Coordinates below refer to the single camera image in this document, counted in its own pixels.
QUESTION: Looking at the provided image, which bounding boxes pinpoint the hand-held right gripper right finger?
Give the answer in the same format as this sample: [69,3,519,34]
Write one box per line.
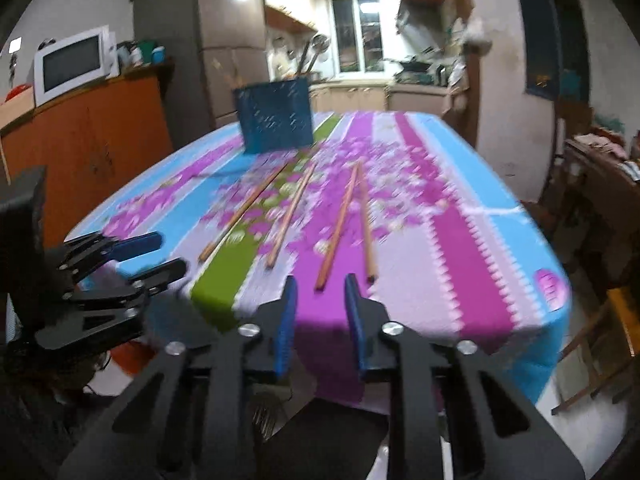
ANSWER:
[344,272,587,480]

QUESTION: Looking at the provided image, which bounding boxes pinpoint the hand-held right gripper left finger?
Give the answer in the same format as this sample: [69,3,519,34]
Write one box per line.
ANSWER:
[59,275,299,480]

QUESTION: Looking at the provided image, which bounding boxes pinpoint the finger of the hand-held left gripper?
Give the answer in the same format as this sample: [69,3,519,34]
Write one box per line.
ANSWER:
[47,232,163,273]
[35,258,187,351]

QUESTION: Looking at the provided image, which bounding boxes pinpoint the blue perforated utensil holder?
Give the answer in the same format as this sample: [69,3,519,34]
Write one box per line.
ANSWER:
[232,76,316,156]

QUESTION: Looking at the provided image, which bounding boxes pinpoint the red stool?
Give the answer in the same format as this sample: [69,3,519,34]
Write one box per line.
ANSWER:
[107,342,156,376]

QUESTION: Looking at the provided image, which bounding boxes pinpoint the orange wooden cabinet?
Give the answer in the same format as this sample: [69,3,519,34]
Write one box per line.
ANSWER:
[0,60,177,248]

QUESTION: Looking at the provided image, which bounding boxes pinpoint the person's dark pants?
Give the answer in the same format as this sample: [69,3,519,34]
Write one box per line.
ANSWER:
[255,400,396,480]

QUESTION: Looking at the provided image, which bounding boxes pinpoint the striped floral tablecloth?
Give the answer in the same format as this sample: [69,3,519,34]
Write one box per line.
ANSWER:
[65,110,573,413]

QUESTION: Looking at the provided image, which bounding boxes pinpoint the cardboard box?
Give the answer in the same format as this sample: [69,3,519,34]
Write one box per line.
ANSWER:
[0,87,37,131]

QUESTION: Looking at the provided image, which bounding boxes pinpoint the dark clothing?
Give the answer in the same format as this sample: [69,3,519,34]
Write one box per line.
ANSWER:
[0,345,126,480]

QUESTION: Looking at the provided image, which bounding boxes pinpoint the white microwave oven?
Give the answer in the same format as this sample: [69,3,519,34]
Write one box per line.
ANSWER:
[32,27,120,108]

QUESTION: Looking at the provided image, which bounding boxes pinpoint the kitchen base cabinets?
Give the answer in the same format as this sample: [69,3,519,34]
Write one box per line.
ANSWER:
[309,82,451,116]

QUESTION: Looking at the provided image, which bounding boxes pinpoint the grey refrigerator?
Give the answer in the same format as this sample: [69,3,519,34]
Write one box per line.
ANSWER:
[132,0,268,133]

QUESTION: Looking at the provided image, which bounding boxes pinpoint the wooden stick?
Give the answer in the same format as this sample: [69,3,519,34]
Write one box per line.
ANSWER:
[298,40,316,80]

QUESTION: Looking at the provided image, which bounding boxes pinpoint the hanging cloth rags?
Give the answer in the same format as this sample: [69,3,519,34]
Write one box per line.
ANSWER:
[447,60,473,111]

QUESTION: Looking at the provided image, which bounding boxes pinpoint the black wok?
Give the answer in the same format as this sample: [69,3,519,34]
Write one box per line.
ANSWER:
[387,56,433,73]

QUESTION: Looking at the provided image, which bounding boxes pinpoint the light wooden chair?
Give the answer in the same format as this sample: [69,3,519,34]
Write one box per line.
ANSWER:
[550,287,640,416]

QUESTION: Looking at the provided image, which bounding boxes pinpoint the dark wooden side table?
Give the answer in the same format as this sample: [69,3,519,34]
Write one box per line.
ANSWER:
[562,137,640,301]

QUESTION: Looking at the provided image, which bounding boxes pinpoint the kitchen window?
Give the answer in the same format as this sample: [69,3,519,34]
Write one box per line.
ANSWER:
[330,0,383,78]

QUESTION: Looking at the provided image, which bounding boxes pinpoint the range hood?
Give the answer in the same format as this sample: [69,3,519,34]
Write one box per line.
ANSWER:
[396,0,446,48]

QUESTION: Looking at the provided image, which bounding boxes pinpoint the dark wooden chair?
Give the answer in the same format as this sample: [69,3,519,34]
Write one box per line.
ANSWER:
[522,97,601,246]

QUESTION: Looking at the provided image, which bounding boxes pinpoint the folded cloths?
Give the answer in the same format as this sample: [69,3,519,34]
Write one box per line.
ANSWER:
[572,130,640,181]

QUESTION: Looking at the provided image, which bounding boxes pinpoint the white plastic bag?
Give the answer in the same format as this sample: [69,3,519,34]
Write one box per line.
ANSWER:
[462,17,493,53]

